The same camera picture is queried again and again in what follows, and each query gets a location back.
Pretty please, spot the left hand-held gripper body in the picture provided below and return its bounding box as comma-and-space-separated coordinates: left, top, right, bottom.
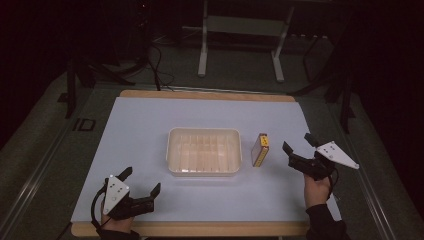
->
101, 174, 157, 221

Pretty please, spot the small yellow box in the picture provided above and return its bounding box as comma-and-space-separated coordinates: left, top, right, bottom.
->
250, 132, 270, 168

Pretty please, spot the white metal stand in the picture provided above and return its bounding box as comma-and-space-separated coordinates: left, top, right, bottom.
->
181, 0, 296, 84

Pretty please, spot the black tripod stand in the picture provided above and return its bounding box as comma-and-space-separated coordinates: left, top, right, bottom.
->
64, 0, 162, 120

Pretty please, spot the black metal stand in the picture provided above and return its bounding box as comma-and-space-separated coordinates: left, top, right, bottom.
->
289, 29, 356, 135

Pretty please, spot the white table mat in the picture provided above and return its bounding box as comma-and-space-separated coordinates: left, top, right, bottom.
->
70, 96, 343, 224

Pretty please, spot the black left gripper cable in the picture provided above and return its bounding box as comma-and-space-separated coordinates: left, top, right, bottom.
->
90, 185, 108, 235

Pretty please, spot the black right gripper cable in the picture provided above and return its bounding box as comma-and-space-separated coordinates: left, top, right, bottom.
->
327, 167, 340, 202

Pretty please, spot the person's right hand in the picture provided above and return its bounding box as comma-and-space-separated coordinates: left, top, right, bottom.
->
303, 173, 333, 210

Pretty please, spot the person's left hand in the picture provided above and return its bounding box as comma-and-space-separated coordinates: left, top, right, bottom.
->
99, 203, 135, 234

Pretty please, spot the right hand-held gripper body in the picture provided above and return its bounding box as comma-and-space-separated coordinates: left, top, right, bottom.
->
288, 140, 360, 181

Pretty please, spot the white plastic tray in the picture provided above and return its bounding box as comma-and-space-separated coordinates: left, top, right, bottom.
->
165, 127, 243, 178

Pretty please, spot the black floor cable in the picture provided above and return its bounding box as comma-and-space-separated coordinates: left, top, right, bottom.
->
146, 42, 176, 92

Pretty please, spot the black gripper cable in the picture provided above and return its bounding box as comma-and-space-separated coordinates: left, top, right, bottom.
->
327, 167, 340, 202
90, 185, 108, 235

